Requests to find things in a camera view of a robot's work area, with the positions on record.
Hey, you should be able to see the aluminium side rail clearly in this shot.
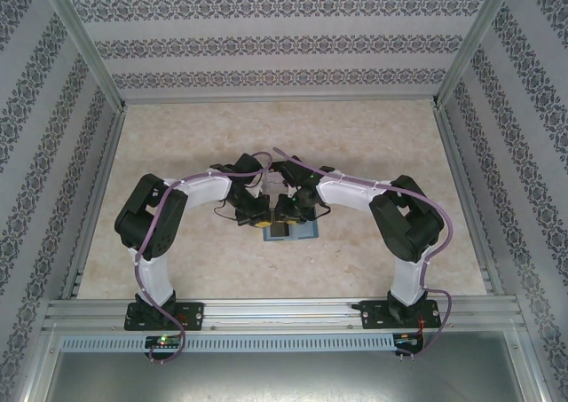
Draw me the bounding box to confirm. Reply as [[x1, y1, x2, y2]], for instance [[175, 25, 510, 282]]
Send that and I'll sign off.
[[434, 106, 506, 296], [60, 106, 130, 300]]

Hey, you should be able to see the aluminium frame post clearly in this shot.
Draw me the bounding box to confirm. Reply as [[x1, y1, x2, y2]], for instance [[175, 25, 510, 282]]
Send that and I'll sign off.
[[35, 0, 128, 113], [434, 0, 519, 110]]

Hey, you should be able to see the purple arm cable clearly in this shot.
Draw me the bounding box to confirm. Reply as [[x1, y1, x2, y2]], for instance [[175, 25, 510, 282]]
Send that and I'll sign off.
[[132, 150, 273, 364], [273, 147, 454, 361]]

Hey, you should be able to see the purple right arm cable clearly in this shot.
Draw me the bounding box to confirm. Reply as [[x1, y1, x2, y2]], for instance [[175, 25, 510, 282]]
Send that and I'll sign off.
[[273, 147, 454, 361]]

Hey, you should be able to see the grey metal panel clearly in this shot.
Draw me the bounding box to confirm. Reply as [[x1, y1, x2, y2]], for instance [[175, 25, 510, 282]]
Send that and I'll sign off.
[[42, 330, 540, 402]]

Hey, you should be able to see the aluminium back rail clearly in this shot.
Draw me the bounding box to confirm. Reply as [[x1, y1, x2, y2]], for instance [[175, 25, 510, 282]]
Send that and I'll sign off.
[[122, 94, 440, 106]]

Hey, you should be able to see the teal leather card holder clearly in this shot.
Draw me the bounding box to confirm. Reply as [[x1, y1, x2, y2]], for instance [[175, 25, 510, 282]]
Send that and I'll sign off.
[[261, 220, 320, 242]]

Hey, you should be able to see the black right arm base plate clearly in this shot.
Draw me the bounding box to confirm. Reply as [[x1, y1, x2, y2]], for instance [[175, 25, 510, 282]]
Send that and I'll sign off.
[[359, 298, 443, 331]]

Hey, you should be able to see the aluminium mounting rail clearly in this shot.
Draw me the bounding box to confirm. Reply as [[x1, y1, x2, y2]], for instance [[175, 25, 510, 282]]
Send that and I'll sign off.
[[42, 296, 528, 333]]

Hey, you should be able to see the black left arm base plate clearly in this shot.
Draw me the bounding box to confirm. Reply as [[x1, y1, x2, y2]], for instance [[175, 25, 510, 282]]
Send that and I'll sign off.
[[123, 302, 206, 332]]

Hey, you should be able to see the thin black left gripper cable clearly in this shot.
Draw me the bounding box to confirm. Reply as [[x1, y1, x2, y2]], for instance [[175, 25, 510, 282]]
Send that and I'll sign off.
[[214, 200, 239, 222]]

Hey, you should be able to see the grey slotted cable duct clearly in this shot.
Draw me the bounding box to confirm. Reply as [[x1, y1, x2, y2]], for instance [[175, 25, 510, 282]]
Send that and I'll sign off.
[[59, 334, 397, 353]]

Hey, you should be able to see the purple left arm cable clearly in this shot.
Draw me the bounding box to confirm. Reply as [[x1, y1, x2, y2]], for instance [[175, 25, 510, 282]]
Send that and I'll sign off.
[[132, 150, 273, 364]]

